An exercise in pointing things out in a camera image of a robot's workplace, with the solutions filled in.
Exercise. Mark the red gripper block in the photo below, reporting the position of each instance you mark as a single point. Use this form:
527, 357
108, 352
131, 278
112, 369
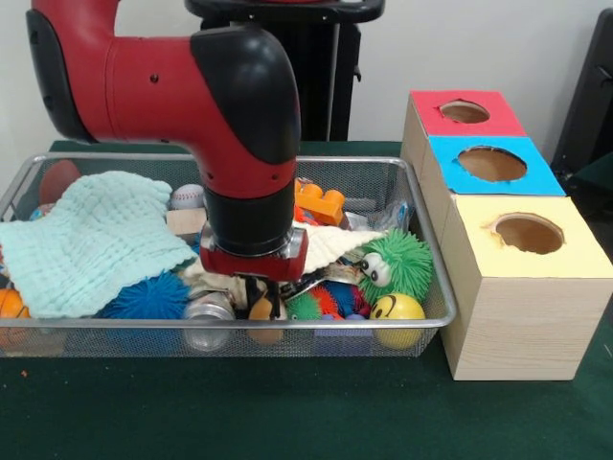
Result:
251, 264

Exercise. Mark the tan plush animal toy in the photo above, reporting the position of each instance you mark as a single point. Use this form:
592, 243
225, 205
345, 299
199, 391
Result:
261, 309

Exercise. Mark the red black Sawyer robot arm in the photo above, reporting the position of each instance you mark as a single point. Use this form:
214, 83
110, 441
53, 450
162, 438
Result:
192, 96

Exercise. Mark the clear shallow mesh bin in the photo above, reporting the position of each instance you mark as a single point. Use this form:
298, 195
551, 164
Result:
421, 326

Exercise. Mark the wooden box with three holes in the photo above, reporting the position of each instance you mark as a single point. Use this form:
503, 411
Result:
517, 297

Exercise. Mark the cream waffle cloth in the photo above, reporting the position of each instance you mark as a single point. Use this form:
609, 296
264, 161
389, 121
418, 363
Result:
330, 244

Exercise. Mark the orange toy building block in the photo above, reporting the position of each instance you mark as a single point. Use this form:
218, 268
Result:
321, 203

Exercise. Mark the blue spiky ball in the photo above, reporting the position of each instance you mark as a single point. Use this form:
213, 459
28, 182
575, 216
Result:
148, 297

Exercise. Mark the dark green table cloth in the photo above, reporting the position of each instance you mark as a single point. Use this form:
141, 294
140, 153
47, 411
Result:
287, 412

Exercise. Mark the small white baseball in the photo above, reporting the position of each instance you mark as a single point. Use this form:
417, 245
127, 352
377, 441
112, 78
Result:
187, 196

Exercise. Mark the yellow smiley ball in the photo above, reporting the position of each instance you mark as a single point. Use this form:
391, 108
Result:
397, 311

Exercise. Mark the green fuzzy toy with eyes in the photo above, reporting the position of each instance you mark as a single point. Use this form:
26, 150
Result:
402, 264

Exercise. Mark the mint green waffle cloth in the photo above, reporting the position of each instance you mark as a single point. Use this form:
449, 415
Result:
96, 240

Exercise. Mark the small brown football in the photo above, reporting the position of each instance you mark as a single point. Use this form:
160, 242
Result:
59, 180

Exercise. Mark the small orange basketball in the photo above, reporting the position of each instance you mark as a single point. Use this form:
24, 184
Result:
10, 307

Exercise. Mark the black stand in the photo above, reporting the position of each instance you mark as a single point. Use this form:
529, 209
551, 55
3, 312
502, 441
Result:
589, 105

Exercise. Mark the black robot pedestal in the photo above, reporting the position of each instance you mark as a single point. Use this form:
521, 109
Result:
330, 77

